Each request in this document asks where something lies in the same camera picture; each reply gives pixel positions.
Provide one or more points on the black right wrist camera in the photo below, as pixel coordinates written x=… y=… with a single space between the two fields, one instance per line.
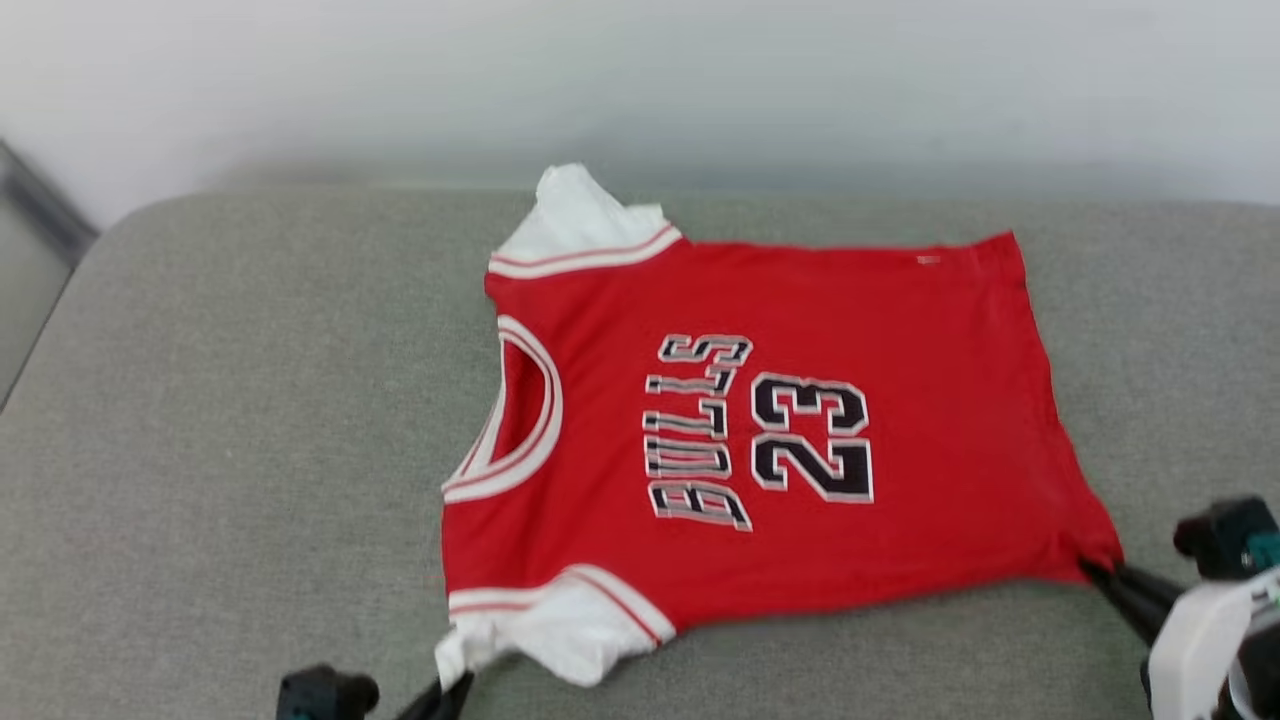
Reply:
x=1215 y=535

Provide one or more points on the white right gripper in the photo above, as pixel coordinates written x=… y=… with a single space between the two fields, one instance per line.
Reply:
x=1195 y=650

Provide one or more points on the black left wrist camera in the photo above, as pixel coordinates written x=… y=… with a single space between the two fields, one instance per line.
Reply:
x=320 y=695

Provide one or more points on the red and white basketball jersey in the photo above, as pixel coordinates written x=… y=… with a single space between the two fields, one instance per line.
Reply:
x=900 y=350

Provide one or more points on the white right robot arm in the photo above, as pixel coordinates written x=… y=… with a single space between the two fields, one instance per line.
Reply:
x=1262 y=685

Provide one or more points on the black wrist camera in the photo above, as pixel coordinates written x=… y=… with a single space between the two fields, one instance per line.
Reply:
x=320 y=695
x=1215 y=535

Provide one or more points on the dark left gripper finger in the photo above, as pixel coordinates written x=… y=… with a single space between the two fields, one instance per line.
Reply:
x=425 y=708
x=460 y=700

